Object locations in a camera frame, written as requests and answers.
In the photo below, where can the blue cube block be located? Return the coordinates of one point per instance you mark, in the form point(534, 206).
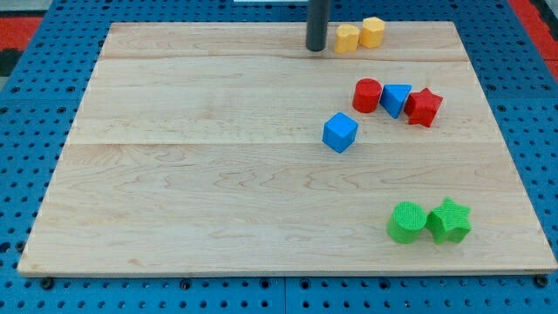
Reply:
point(339, 132)

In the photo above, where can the light wooden board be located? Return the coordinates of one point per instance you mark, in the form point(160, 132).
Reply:
point(197, 151)

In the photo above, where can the red cylinder block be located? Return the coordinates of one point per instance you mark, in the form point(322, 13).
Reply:
point(366, 95)

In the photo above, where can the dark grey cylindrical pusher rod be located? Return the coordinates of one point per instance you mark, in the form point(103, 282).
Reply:
point(318, 16)

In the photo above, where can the blue triangle block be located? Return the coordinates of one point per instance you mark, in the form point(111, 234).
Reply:
point(393, 98)

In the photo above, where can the yellow heart block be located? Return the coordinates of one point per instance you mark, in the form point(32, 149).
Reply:
point(347, 38)

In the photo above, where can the green cylinder block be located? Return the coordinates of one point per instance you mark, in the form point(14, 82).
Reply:
point(406, 222)

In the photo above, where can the red star block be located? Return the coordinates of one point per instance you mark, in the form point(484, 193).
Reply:
point(422, 107)

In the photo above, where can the yellow hexagon block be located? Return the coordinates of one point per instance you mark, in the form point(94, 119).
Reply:
point(372, 32)

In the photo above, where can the green star block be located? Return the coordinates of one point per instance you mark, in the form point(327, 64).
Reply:
point(449, 222)

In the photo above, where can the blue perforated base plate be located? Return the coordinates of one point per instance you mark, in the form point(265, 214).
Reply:
point(41, 97)

